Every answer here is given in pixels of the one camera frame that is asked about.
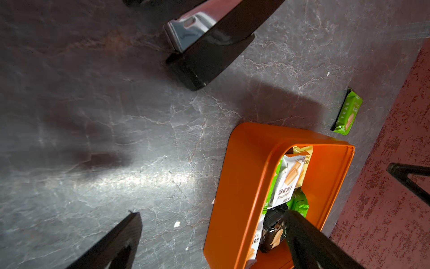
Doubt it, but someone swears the green cookie packet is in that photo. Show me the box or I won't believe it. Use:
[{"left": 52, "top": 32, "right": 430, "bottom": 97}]
[
  {"left": 331, "top": 87, "right": 363, "bottom": 136},
  {"left": 287, "top": 188, "right": 310, "bottom": 218}
]

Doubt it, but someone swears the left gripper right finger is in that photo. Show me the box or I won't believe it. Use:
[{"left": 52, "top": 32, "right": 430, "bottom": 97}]
[{"left": 284, "top": 210, "right": 363, "bottom": 269}]

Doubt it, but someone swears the green cookie packet in box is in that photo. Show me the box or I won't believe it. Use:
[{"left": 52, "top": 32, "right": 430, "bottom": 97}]
[{"left": 287, "top": 188, "right": 310, "bottom": 218}]

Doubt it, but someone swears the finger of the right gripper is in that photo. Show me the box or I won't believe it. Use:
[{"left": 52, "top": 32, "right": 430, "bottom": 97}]
[{"left": 387, "top": 163, "right": 430, "bottom": 206}]

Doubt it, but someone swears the orange storage box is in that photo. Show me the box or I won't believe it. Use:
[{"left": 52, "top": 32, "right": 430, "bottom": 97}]
[{"left": 203, "top": 123, "right": 355, "bottom": 269}]

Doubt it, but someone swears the black cookie packet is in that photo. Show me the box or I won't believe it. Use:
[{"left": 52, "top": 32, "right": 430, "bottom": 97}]
[{"left": 259, "top": 204, "right": 288, "bottom": 253}]

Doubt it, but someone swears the white cookie packet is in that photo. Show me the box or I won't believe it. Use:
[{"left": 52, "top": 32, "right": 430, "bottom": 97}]
[{"left": 267, "top": 152, "right": 309, "bottom": 209}]

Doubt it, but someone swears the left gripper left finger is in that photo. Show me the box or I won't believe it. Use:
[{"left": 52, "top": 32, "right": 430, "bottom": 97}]
[{"left": 68, "top": 213, "right": 142, "bottom": 269}]

